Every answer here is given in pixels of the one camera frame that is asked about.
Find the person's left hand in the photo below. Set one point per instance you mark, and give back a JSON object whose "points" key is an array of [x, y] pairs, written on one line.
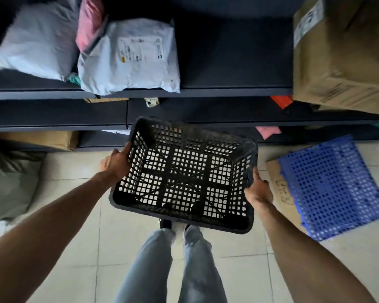
{"points": [[115, 165]]}

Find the person's right hand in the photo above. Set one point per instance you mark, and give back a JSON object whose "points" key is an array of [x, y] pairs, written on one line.
{"points": [[259, 190]]}

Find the person's left thumb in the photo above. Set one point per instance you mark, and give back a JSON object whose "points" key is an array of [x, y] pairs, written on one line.
{"points": [[127, 151]]}

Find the person's right thumb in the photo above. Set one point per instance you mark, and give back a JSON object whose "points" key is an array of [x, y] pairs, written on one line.
{"points": [[256, 177]]}

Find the black plastic lattice basket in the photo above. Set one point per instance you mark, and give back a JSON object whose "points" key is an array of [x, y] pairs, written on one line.
{"points": [[184, 175]]}

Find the person's left forearm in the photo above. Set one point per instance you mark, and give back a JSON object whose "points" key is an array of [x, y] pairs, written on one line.
{"points": [[38, 236]]}

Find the person's right forearm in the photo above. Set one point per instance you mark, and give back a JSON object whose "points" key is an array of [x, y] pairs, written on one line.
{"points": [[300, 252]]}

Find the flat brown cardboard sheet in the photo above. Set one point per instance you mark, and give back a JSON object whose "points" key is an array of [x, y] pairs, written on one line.
{"points": [[279, 192]]}

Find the pink packet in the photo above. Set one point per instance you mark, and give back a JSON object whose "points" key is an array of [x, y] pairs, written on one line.
{"points": [[267, 131]]}

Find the blue perforated plastic crate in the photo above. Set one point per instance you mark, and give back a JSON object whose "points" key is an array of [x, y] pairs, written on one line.
{"points": [[331, 186]]}

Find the orange packet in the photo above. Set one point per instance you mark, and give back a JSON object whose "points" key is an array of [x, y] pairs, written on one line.
{"points": [[282, 101]]}

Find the person's left shoe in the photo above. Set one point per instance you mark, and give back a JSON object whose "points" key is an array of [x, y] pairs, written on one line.
{"points": [[165, 224]]}

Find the small brown cardboard box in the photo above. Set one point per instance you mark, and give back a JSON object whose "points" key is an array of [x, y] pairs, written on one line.
{"points": [[42, 139]]}

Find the teal packet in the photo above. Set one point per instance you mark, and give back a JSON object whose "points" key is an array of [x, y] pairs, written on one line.
{"points": [[75, 79]]}

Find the white labelled poly mailer parcel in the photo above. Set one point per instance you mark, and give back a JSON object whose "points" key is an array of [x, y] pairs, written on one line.
{"points": [[131, 56]]}

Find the person's right leg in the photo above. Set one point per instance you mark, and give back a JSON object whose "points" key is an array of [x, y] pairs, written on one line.
{"points": [[200, 265]]}

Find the person's leg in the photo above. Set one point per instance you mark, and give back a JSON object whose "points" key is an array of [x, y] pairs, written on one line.
{"points": [[200, 265], [147, 268]]}

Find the dark metal shelving unit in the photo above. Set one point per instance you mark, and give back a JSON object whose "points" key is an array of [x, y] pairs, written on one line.
{"points": [[227, 75]]}

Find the person's left leg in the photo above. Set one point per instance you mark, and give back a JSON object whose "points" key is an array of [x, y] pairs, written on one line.
{"points": [[147, 268]]}

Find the grey-green poly bag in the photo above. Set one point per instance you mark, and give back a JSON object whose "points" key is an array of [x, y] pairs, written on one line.
{"points": [[11, 182]]}

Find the pink poly mailer parcel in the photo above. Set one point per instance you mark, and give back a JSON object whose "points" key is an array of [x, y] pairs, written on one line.
{"points": [[90, 23]]}

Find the plain white poly mailer parcel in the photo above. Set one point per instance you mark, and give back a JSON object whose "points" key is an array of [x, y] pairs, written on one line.
{"points": [[34, 37]]}

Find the large brown cardboard box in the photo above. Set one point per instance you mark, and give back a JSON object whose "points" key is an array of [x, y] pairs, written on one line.
{"points": [[342, 50]]}

